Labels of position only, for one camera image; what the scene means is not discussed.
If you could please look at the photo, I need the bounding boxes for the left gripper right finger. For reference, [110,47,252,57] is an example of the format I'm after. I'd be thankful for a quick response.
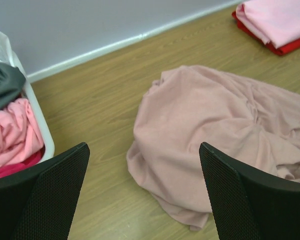
[199,142,300,240]

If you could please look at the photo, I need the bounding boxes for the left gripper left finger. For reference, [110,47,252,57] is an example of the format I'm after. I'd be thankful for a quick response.
[0,142,90,240]

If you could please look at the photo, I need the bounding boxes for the dusty pink printed t-shirt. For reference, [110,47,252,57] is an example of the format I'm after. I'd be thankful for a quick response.
[126,65,300,231]

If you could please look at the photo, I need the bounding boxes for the magenta t-shirt in basket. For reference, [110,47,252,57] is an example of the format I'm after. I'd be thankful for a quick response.
[0,149,44,179]

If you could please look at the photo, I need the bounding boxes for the pink t-shirt in basket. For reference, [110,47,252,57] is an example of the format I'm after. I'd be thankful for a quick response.
[0,98,44,168]

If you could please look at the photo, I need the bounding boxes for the grey t-shirt in basket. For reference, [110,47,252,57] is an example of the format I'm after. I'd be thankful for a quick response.
[0,62,26,110]

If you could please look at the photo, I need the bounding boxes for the white laundry basket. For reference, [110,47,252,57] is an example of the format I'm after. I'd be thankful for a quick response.
[0,31,55,163]

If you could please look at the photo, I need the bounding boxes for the folded red t-shirt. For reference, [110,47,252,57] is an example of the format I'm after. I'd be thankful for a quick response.
[231,11,300,56]

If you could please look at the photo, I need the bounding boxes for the folded light pink t-shirt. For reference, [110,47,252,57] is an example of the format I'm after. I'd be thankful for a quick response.
[235,0,300,49]

